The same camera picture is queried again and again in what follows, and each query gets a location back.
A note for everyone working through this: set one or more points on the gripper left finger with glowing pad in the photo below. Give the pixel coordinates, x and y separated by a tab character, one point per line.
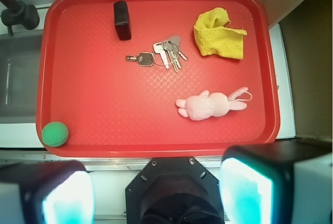
49	192

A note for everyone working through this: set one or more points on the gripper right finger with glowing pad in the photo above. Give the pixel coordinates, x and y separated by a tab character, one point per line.
281	182

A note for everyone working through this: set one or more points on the pink plush bunny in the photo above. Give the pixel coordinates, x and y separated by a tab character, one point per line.
217	104

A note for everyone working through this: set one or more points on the green foam golf ball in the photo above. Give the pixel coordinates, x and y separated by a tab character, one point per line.
55	134

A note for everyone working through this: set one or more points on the steel sink basin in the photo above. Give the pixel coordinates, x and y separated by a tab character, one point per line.
20	63

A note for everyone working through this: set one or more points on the red plastic tray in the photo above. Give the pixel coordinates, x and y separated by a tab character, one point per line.
116	108

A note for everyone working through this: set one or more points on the yellow folded cloth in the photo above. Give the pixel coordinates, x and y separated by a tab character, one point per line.
213	36

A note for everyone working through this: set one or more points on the bunch of silver keys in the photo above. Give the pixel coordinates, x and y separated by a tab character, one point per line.
165	54

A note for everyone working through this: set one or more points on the black rectangular box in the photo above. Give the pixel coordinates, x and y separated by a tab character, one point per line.
122	20

